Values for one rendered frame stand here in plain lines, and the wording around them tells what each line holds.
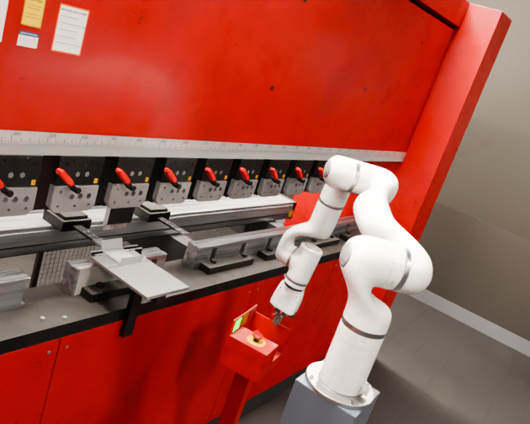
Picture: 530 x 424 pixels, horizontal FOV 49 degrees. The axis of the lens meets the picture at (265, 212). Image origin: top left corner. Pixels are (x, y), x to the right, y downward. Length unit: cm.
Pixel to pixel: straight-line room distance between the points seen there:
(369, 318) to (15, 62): 103
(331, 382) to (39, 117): 99
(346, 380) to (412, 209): 221
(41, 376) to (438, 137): 258
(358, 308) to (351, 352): 12
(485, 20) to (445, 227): 231
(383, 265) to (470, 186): 396
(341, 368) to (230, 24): 109
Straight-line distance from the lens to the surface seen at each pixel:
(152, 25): 170
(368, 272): 142
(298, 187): 264
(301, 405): 161
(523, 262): 534
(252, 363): 213
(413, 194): 365
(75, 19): 155
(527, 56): 533
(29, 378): 182
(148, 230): 243
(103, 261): 189
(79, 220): 209
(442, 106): 361
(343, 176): 173
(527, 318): 544
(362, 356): 154
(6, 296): 177
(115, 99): 168
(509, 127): 530
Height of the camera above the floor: 180
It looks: 16 degrees down
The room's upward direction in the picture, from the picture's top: 19 degrees clockwise
